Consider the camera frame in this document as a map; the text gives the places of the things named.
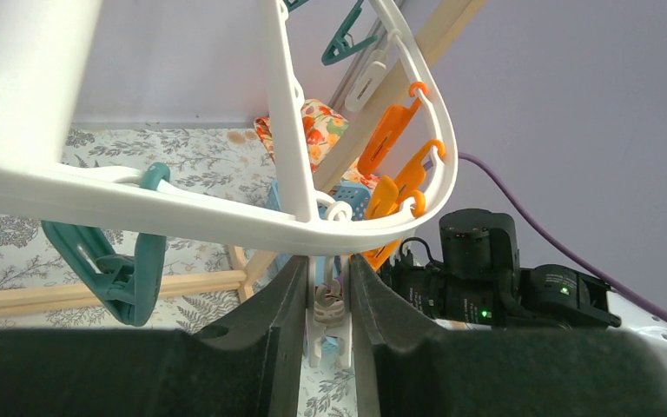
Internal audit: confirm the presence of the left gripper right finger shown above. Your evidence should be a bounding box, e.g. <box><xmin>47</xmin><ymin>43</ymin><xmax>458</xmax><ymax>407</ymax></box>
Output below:
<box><xmin>350</xmin><ymin>255</ymin><xmax>667</xmax><ymax>416</ymax></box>

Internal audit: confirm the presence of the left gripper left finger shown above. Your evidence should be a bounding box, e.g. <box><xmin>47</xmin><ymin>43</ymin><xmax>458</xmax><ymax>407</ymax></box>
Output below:
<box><xmin>0</xmin><ymin>256</ymin><xmax>308</xmax><ymax>416</ymax></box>

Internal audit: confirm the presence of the white clothespin clip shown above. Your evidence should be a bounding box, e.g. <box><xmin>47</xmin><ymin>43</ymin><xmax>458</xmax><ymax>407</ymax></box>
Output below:
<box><xmin>306</xmin><ymin>255</ymin><xmax>353</xmax><ymax>369</ymax></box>

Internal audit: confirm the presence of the light blue plastic basket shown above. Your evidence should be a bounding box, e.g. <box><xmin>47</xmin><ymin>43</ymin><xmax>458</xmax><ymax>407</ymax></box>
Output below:
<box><xmin>265</xmin><ymin>179</ymin><xmax>372</xmax><ymax>278</ymax></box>

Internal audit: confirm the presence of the wooden drying rack frame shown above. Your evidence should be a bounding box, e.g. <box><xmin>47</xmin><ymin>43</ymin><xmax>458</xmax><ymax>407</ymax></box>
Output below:
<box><xmin>0</xmin><ymin>0</ymin><xmax>490</xmax><ymax>323</ymax></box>

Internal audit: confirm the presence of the white round clip hanger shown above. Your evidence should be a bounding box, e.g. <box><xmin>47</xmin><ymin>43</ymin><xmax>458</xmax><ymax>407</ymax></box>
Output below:
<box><xmin>0</xmin><ymin>1</ymin><xmax>458</xmax><ymax>255</ymax></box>

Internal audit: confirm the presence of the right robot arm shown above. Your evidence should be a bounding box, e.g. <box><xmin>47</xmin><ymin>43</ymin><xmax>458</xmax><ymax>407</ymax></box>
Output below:
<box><xmin>378</xmin><ymin>208</ymin><xmax>667</xmax><ymax>368</ymax></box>

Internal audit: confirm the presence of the teal clothespin clip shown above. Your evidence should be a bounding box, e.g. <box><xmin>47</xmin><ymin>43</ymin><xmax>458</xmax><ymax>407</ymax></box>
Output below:
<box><xmin>41</xmin><ymin>162</ymin><xmax>172</xmax><ymax>328</ymax></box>

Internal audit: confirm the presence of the orange clothespin clip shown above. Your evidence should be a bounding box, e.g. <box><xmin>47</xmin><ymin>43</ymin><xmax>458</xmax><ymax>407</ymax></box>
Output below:
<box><xmin>357</xmin><ymin>82</ymin><xmax>428</xmax><ymax>176</ymax></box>

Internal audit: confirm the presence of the floral orange cloth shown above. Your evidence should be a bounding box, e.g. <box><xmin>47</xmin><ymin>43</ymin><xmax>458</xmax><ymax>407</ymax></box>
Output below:
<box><xmin>254</xmin><ymin>99</ymin><xmax>380</xmax><ymax>190</ymax></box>

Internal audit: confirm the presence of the floral patterned table mat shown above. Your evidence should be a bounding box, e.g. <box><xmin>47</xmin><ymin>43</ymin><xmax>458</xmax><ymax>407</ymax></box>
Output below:
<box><xmin>0</xmin><ymin>127</ymin><xmax>369</xmax><ymax>417</ymax></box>

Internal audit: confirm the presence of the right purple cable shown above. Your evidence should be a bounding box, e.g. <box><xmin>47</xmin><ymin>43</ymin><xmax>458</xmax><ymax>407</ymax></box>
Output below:
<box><xmin>457</xmin><ymin>151</ymin><xmax>667</xmax><ymax>341</ymax></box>

